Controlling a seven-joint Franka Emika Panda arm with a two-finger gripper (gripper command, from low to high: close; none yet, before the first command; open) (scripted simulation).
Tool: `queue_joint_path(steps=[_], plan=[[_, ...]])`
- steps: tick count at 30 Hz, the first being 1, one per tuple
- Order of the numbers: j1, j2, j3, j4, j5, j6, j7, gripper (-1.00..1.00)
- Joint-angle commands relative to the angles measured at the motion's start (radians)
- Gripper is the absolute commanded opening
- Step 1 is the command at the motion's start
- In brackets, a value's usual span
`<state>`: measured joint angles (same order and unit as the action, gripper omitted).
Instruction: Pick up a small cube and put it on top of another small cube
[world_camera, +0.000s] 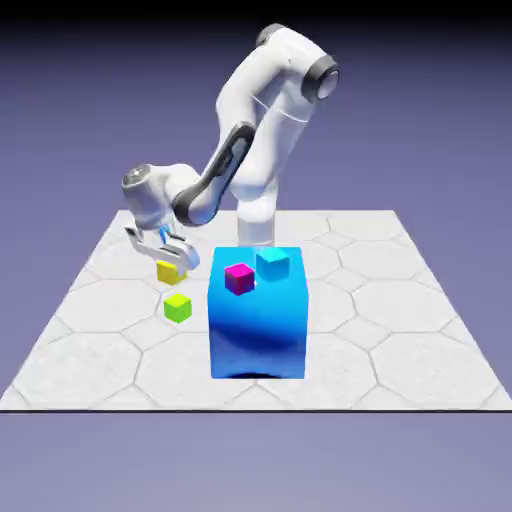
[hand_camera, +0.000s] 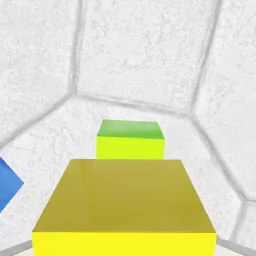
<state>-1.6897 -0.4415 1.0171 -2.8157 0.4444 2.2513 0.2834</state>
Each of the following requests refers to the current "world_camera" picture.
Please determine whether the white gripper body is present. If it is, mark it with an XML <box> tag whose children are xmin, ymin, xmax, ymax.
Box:
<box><xmin>124</xmin><ymin>226</ymin><xmax>201</xmax><ymax>272</ymax></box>

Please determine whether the small yellow cube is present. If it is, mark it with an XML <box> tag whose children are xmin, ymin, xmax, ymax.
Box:
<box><xmin>156</xmin><ymin>259</ymin><xmax>188</xmax><ymax>286</ymax></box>

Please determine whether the small lime green cube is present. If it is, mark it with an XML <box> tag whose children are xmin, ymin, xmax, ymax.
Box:
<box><xmin>163</xmin><ymin>292</ymin><xmax>193</xmax><ymax>324</ymax></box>

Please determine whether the small magenta cube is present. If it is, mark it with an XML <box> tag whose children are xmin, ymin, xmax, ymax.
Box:
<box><xmin>224</xmin><ymin>262</ymin><xmax>256</xmax><ymax>297</ymax></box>

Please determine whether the small cyan cube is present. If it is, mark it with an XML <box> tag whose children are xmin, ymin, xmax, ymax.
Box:
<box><xmin>255</xmin><ymin>246</ymin><xmax>291</xmax><ymax>282</ymax></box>

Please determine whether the large blue box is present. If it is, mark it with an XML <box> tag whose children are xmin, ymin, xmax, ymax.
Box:
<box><xmin>207</xmin><ymin>246</ymin><xmax>310</xmax><ymax>380</ymax></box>

